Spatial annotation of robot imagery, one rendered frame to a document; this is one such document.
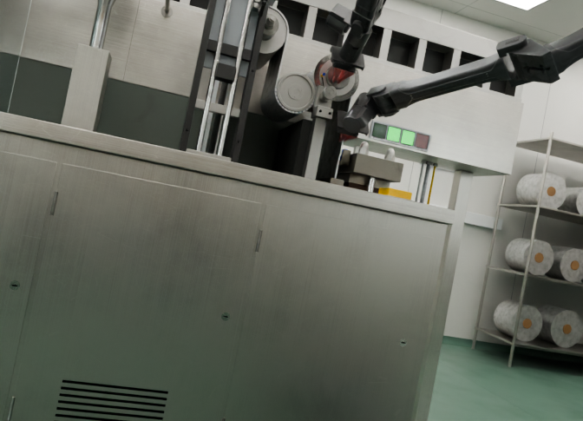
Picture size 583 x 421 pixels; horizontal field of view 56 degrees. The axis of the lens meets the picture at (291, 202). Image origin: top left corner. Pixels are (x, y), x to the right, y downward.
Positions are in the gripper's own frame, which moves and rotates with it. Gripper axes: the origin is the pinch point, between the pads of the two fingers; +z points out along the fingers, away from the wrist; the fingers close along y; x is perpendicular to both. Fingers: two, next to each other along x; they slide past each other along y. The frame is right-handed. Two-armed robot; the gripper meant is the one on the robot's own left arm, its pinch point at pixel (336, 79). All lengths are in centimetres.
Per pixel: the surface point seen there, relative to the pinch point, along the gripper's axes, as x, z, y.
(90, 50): 0, 13, -71
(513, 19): 276, 100, 214
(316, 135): -14.6, 10.8, -2.9
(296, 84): -0.4, 5.4, -11.1
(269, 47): 7.4, 0.5, -21.3
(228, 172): -44, 2, -30
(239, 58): -7.8, -4.2, -30.8
